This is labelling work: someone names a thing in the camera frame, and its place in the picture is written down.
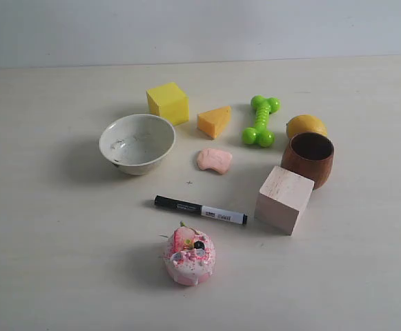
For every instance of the orange cheese wedge toy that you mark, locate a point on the orange cheese wedge toy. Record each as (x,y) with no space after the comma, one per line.
(213,122)

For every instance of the green bone dog toy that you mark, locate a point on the green bone dog toy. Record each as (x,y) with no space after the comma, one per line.
(259,133)

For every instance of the brown wooden cup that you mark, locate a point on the brown wooden cup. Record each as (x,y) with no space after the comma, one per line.
(310,155)

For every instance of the black white marker pen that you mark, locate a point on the black white marker pen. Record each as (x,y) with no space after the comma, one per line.
(202,210)

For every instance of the pale wooden cube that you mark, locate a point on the pale wooden cube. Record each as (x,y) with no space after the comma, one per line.
(282,199)

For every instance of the yellow foam cube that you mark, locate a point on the yellow foam cube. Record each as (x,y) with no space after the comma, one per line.
(170,102)

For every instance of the grey ceramic bowl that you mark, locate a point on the grey ceramic bowl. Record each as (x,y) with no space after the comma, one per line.
(137,143)

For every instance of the pink toy cake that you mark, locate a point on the pink toy cake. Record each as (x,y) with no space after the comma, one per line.
(189,256)

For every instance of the yellow lemon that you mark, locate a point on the yellow lemon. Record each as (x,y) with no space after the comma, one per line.
(305,123)

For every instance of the pink squishy toy piece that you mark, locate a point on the pink squishy toy piece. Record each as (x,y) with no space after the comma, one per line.
(214,159)

